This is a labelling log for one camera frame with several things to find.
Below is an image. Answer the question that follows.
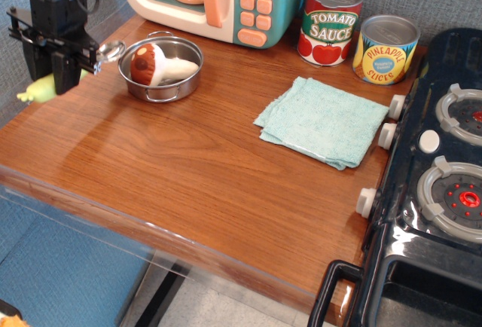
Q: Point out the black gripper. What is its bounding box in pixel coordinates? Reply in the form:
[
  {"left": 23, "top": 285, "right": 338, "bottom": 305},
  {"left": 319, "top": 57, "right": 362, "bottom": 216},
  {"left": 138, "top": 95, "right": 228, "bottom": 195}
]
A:
[{"left": 7, "top": 0, "right": 99, "bottom": 95}]

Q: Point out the yellow handled metal spoon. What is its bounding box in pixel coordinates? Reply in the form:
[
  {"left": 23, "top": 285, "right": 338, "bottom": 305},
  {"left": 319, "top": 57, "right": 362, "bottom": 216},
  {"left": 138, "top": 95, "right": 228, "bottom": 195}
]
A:
[{"left": 17, "top": 40, "right": 127, "bottom": 104}]

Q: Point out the silver metal pot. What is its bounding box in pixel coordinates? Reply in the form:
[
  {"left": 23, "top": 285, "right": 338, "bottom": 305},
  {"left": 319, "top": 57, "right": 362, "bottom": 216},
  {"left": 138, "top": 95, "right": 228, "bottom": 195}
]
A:
[{"left": 117, "top": 31, "right": 204, "bottom": 103}]

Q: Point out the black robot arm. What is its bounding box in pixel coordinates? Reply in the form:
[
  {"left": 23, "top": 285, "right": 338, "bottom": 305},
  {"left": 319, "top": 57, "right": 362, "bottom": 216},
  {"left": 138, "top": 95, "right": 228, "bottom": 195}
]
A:
[{"left": 7, "top": 0, "right": 99, "bottom": 95}]

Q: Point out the plush brown mushroom toy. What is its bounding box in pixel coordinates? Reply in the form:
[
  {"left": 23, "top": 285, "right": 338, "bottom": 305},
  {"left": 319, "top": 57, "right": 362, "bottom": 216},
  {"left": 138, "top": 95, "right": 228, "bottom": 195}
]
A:
[{"left": 130, "top": 43, "right": 199, "bottom": 87}]

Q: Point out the orange plush toy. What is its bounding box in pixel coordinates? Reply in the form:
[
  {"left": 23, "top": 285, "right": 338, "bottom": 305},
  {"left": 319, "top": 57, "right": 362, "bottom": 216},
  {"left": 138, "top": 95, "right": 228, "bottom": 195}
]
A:
[{"left": 0, "top": 300, "right": 29, "bottom": 327}]

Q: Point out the tomato sauce can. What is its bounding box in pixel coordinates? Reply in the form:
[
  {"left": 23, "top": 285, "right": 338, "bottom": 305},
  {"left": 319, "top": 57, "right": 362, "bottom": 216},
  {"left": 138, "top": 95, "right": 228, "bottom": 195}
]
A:
[{"left": 297, "top": 0, "right": 364, "bottom": 66}]

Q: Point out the folded teal cloth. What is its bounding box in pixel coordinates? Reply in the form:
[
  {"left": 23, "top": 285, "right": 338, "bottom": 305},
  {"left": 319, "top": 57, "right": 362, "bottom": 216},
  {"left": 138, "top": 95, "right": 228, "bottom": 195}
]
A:
[{"left": 254, "top": 77, "right": 389, "bottom": 170}]

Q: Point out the pineapple slices can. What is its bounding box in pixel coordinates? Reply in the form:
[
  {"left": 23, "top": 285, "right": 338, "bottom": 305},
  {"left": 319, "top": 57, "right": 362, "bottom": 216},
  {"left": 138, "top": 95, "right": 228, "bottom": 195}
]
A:
[{"left": 352, "top": 14, "right": 420, "bottom": 85}]

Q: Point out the black toy stove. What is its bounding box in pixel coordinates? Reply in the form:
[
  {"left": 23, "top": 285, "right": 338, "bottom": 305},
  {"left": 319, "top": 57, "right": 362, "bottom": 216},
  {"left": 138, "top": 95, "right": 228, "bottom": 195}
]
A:
[{"left": 309, "top": 28, "right": 481, "bottom": 326}]

